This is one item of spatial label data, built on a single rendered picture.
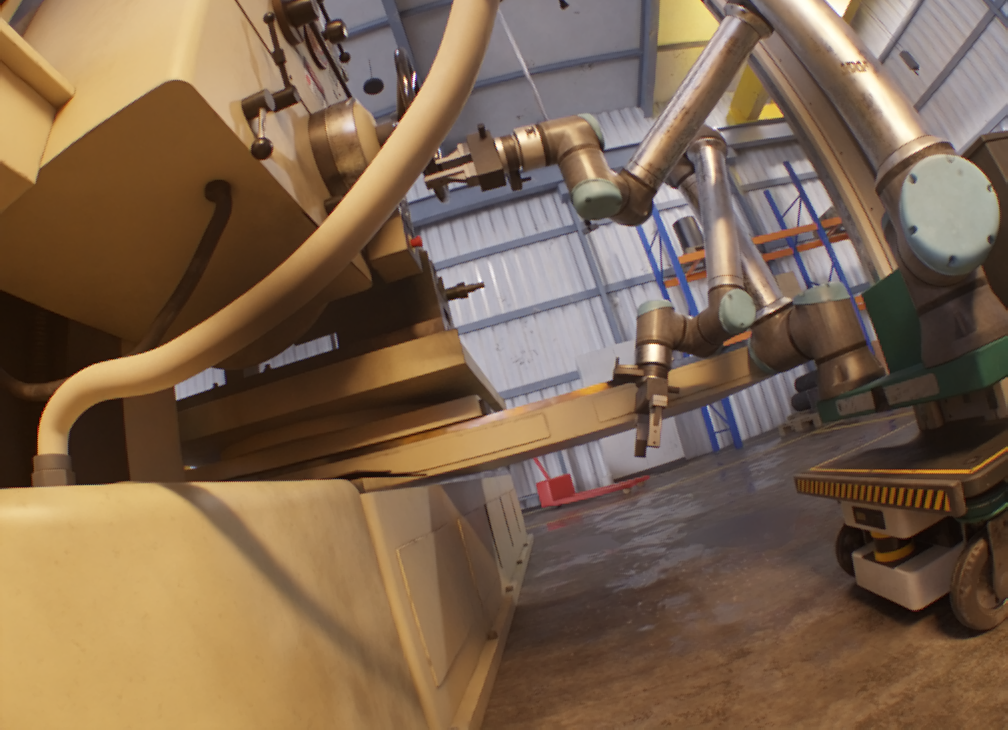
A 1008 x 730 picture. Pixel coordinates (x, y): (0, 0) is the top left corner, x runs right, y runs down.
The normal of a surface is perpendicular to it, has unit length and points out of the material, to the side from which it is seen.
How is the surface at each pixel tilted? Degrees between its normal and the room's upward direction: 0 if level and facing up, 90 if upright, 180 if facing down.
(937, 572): 90
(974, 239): 95
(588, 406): 90
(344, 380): 90
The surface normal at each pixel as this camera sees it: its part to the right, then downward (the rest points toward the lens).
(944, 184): -0.64, 0.07
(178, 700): 0.83, -0.34
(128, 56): -0.10, -0.23
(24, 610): 0.65, -0.36
